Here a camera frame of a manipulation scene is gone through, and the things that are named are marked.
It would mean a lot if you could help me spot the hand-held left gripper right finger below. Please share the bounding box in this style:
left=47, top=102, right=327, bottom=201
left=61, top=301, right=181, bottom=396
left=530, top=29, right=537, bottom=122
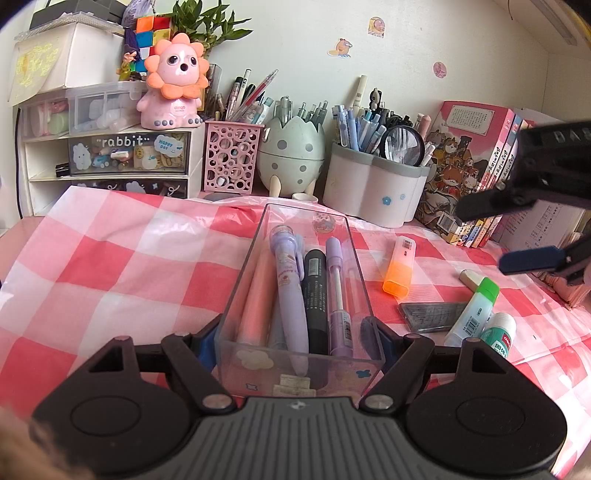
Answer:
left=360, top=316, right=513, bottom=414

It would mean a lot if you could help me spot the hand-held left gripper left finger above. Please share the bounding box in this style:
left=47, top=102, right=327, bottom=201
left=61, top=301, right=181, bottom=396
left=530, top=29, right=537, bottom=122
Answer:
left=88, top=318, right=237, bottom=412

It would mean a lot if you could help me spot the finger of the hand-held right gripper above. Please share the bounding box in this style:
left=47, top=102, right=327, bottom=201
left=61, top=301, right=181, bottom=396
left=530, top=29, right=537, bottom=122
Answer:
left=499, top=231, right=591, bottom=284
left=456, top=182, right=532, bottom=222

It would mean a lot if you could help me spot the purple pen with clear barrel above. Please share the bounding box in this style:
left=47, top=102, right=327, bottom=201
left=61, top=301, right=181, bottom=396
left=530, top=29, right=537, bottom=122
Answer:
left=324, top=237, right=355, bottom=357

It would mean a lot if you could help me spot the clear plastic pencil box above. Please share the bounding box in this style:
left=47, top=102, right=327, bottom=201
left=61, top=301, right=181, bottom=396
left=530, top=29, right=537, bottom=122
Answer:
left=215, top=202, right=386, bottom=398

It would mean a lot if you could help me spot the orange highlighter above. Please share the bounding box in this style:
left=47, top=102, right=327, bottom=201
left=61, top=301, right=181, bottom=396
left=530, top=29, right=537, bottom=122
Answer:
left=382, top=234, right=417, bottom=297

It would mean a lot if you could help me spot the peach coloured pen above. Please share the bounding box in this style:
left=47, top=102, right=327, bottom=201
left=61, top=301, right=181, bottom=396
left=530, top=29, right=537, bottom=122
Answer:
left=237, top=251, right=279, bottom=348

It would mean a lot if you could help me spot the white eraser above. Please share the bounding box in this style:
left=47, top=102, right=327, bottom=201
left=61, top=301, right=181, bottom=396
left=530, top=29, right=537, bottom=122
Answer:
left=458, top=269, right=485, bottom=292

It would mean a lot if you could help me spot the black marker pen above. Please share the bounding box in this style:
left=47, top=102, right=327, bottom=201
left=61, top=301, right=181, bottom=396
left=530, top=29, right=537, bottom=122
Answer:
left=302, top=249, right=331, bottom=355

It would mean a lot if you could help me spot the white green glue stick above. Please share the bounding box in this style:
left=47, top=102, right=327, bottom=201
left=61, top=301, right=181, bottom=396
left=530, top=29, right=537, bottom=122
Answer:
left=479, top=311, right=518, bottom=360

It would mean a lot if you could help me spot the green capped highlighter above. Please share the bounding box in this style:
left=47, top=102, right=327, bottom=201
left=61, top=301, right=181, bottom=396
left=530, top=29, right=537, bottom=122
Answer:
left=444, top=277, right=501, bottom=348

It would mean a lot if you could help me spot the purple cartoon print pen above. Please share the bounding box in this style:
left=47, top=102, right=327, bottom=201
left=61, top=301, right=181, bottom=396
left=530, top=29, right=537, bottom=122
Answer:
left=269, top=224, right=309, bottom=377

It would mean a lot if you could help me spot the illustrated paperback book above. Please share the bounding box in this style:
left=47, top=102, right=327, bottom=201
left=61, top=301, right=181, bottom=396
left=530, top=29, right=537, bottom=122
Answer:
left=478, top=121, right=535, bottom=247
left=464, top=113, right=525, bottom=247
left=471, top=117, right=531, bottom=247
left=485, top=124, right=540, bottom=245

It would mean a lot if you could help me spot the white printed booklet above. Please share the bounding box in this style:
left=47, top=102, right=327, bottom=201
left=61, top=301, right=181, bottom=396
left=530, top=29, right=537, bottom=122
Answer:
left=492, top=108, right=591, bottom=275

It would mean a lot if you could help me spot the row of cartoon books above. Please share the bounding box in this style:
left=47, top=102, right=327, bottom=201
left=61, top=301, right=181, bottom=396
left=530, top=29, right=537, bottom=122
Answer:
left=414, top=100, right=517, bottom=244

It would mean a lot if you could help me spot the black rimmed magnifying glass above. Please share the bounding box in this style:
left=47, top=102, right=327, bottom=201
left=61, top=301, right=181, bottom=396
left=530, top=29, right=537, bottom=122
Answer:
left=382, top=124, right=426, bottom=167

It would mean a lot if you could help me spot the white cloud shaped pen holder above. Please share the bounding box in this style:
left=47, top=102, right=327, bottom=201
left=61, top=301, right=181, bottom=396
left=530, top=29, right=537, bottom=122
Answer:
left=322, top=141, right=431, bottom=229

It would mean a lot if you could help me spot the pink checkered tablecloth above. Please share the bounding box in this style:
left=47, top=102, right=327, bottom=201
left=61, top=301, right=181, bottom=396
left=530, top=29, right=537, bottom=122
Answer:
left=0, top=185, right=591, bottom=480

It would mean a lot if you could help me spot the white tube lamp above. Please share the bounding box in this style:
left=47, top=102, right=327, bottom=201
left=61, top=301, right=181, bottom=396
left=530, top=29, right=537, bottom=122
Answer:
left=538, top=0, right=579, bottom=46

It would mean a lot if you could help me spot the bunch of blue pink pens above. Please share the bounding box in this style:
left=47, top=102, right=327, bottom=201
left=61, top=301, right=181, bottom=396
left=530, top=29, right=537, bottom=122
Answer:
left=330, top=75, right=439, bottom=167

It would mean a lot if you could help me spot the pink perforated pen holder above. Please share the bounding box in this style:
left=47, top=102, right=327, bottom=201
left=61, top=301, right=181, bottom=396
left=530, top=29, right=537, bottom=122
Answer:
left=202, top=120, right=265, bottom=195

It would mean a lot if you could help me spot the green egg shaped pen holder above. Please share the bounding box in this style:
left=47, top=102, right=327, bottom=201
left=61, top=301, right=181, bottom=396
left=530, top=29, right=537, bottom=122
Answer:
left=256, top=115, right=326, bottom=199

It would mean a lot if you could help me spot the tan fuzzy cloth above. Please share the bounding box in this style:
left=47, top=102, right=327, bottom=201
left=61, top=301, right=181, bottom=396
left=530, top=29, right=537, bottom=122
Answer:
left=0, top=406, right=65, bottom=480

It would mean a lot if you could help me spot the bunch of grey green pens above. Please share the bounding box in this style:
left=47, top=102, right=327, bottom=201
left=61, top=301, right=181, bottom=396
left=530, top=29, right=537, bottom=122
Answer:
left=272, top=96, right=329, bottom=132

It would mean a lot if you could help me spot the white drawer organiser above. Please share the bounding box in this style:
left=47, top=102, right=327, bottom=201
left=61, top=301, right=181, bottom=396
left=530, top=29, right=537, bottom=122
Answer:
left=18, top=122, right=208, bottom=217

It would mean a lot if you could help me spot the bunch of red black pens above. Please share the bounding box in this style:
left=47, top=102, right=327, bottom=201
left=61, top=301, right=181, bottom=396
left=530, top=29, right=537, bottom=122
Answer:
left=210, top=68, right=280, bottom=126

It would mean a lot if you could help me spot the pink lion toy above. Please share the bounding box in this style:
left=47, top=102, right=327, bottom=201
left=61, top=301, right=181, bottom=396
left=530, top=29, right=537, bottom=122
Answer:
left=136, top=32, right=211, bottom=131

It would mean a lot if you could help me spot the clear plastic drawer box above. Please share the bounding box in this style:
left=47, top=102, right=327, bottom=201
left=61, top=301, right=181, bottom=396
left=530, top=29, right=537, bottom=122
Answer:
left=18, top=80, right=151, bottom=139

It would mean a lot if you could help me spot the clear jar with brown contents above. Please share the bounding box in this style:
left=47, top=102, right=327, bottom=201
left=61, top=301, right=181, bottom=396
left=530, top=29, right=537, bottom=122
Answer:
left=198, top=64, right=223, bottom=116

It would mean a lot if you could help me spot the small purple figurine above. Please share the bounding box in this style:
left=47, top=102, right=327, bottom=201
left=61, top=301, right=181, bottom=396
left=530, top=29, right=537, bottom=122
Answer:
left=115, top=30, right=144, bottom=83

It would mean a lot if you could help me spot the white storage box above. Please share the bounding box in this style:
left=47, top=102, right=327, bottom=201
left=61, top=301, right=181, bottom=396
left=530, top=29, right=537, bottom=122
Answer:
left=11, top=21, right=129, bottom=100

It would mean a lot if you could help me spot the colourful puzzle cube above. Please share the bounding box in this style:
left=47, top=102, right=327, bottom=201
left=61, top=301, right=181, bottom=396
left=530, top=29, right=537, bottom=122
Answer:
left=134, top=15, right=175, bottom=49

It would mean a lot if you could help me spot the green bamboo plant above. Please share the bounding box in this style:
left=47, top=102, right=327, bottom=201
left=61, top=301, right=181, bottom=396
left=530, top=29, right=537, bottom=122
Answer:
left=168, top=0, right=254, bottom=61

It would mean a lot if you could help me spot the yellow sticky note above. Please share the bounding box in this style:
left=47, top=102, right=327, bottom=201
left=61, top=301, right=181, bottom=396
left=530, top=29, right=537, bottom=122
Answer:
left=9, top=38, right=63, bottom=108

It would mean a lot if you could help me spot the purple plastic bag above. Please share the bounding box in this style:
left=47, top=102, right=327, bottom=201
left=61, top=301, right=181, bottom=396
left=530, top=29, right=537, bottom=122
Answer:
left=124, top=0, right=160, bottom=21

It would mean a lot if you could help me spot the black box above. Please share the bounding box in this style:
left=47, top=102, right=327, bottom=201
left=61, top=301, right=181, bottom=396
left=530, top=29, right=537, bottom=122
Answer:
left=30, top=0, right=132, bottom=29

